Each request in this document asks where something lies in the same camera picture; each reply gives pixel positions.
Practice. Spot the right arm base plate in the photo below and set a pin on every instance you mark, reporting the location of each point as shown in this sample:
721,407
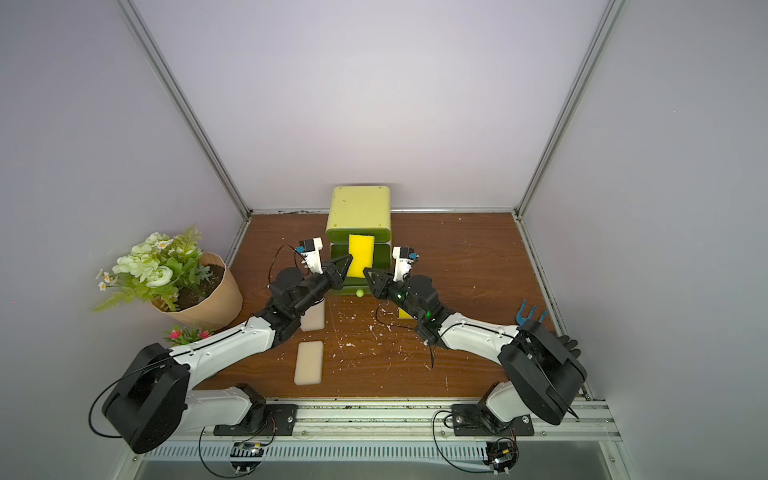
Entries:
470,420

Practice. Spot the right controller board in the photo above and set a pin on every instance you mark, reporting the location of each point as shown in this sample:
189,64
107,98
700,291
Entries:
502,455

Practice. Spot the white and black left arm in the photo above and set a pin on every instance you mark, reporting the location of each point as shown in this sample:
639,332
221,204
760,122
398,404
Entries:
158,395

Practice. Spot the green top drawer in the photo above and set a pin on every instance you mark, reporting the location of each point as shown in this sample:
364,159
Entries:
341,235

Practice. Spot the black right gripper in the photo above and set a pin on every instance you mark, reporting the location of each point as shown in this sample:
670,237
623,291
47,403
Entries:
388,285

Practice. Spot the blue garden rake yellow handle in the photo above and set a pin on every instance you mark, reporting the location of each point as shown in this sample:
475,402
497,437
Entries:
525,314

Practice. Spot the controller board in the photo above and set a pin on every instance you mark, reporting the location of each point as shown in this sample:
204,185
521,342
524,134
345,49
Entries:
245,456
502,455

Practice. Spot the yellow-green drawer cabinet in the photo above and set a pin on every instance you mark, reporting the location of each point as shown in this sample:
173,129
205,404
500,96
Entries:
360,206

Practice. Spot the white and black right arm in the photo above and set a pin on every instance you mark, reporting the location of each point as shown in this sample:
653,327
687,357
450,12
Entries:
544,374

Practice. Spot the small pink flower pot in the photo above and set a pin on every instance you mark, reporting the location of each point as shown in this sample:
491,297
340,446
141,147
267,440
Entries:
184,335

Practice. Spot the left controller board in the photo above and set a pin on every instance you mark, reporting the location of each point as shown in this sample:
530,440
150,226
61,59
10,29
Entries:
245,456

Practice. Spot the white flower bouquet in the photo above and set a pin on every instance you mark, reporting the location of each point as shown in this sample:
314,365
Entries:
159,270

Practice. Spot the cream sponge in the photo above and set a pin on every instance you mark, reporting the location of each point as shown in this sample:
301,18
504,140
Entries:
309,363
314,318

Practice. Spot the black garden glove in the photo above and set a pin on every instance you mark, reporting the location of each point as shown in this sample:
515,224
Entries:
570,345

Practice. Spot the aluminium front rail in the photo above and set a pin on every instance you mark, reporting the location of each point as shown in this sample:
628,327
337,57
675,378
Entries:
410,419

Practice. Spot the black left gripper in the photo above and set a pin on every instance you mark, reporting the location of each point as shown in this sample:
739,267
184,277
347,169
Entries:
330,278

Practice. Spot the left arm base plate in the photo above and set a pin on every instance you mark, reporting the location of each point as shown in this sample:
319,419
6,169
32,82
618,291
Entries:
269,419

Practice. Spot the yellow sponge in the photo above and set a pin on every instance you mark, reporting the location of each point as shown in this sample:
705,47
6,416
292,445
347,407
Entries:
361,248
405,314

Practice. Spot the green drawer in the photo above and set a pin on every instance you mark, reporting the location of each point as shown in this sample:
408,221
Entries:
341,235
381,259

